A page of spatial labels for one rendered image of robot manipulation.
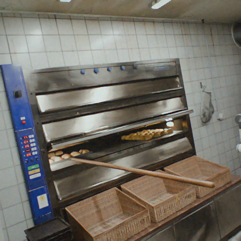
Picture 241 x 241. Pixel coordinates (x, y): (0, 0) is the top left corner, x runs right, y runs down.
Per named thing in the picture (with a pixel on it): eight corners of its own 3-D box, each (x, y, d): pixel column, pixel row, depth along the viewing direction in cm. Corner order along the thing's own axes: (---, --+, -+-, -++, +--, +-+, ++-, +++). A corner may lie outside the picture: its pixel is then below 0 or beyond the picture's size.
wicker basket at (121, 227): (70, 237, 226) (63, 207, 224) (120, 212, 258) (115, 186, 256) (96, 257, 186) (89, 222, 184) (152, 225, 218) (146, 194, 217)
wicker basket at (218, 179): (166, 191, 294) (162, 167, 292) (198, 175, 325) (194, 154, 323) (200, 199, 253) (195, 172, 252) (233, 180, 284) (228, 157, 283)
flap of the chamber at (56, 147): (52, 148, 210) (46, 152, 226) (193, 112, 309) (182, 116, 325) (51, 145, 210) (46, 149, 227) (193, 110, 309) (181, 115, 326)
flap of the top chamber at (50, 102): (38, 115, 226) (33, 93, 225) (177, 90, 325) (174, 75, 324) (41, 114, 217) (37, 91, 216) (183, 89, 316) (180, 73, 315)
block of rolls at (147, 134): (120, 140, 354) (119, 136, 354) (146, 132, 381) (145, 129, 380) (147, 140, 304) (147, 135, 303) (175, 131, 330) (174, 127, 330)
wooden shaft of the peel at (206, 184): (216, 187, 121) (215, 181, 121) (212, 189, 120) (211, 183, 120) (74, 159, 264) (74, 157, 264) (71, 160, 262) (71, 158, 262)
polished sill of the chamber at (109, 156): (50, 176, 228) (49, 171, 228) (185, 133, 328) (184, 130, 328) (52, 177, 223) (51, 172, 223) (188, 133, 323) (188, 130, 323)
